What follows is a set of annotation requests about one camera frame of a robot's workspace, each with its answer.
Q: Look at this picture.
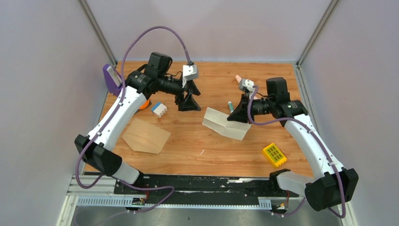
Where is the purple holder stand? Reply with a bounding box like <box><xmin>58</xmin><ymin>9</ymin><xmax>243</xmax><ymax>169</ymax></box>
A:
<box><xmin>103</xmin><ymin>64</ymin><xmax>123</xmax><ymax>97</ymax></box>

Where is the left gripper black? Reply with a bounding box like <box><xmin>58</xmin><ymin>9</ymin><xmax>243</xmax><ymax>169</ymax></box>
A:
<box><xmin>158</xmin><ymin>75</ymin><xmax>201</xmax><ymax>113</ymax></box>

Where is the brown paper envelope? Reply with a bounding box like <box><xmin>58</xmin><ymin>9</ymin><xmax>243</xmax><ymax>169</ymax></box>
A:
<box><xmin>122</xmin><ymin>118</ymin><xmax>171</xmax><ymax>154</ymax></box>

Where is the blue white toy block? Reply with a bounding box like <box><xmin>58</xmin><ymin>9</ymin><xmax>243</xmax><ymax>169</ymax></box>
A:
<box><xmin>151</xmin><ymin>102</ymin><xmax>168</xmax><ymax>118</ymax></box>

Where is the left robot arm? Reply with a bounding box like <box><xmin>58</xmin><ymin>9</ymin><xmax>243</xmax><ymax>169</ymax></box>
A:
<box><xmin>74</xmin><ymin>52</ymin><xmax>201</xmax><ymax>194</ymax></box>

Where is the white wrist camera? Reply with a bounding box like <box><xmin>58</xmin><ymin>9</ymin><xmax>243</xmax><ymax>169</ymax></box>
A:
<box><xmin>182</xmin><ymin>65</ymin><xmax>199</xmax><ymax>87</ymax></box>
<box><xmin>239</xmin><ymin>79</ymin><xmax>255</xmax><ymax>93</ymax></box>

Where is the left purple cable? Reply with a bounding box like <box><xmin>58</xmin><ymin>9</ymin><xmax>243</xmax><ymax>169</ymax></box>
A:
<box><xmin>74</xmin><ymin>25</ymin><xmax>195</xmax><ymax>214</ymax></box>

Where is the yellow toy block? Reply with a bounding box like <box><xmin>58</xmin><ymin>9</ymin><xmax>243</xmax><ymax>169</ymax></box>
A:
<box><xmin>261</xmin><ymin>143</ymin><xmax>287</xmax><ymax>169</ymax></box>

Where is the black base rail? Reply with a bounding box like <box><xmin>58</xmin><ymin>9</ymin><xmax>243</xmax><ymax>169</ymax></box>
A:
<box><xmin>114</xmin><ymin>174</ymin><xmax>301</xmax><ymax>209</ymax></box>

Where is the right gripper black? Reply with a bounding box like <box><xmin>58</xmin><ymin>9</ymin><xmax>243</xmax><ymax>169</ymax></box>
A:
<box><xmin>227</xmin><ymin>93</ymin><xmax>275</xmax><ymax>125</ymax></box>

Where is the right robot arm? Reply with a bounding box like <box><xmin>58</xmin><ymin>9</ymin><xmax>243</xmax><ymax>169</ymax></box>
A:
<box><xmin>227</xmin><ymin>75</ymin><xmax>359</xmax><ymax>218</ymax></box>

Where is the pink cylindrical tube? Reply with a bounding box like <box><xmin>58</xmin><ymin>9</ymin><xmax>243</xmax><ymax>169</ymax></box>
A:
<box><xmin>235</xmin><ymin>75</ymin><xmax>255</xmax><ymax>97</ymax></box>

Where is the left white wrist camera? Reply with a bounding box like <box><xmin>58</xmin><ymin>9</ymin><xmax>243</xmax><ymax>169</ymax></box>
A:
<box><xmin>182</xmin><ymin>65</ymin><xmax>199</xmax><ymax>87</ymax></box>

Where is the green white glue stick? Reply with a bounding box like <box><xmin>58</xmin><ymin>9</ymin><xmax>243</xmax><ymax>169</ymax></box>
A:
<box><xmin>227</xmin><ymin>101</ymin><xmax>234</xmax><ymax>113</ymax></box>

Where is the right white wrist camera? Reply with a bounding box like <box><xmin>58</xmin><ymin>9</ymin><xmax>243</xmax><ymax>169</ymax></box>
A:
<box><xmin>239</xmin><ymin>79</ymin><xmax>255</xmax><ymax>93</ymax></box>

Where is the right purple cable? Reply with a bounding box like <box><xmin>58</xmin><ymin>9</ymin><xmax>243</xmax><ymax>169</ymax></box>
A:
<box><xmin>247</xmin><ymin>85</ymin><xmax>347</xmax><ymax>219</ymax></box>

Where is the beige letter paper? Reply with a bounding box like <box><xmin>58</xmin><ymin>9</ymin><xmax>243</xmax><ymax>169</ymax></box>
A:
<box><xmin>202</xmin><ymin>107</ymin><xmax>252</xmax><ymax>141</ymax></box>

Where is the purple cable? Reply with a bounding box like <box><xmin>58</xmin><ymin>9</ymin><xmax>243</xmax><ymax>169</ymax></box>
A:
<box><xmin>74</xmin><ymin>25</ymin><xmax>195</xmax><ymax>214</ymax></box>
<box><xmin>247</xmin><ymin>85</ymin><xmax>347</xmax><ymax>219</ymax></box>

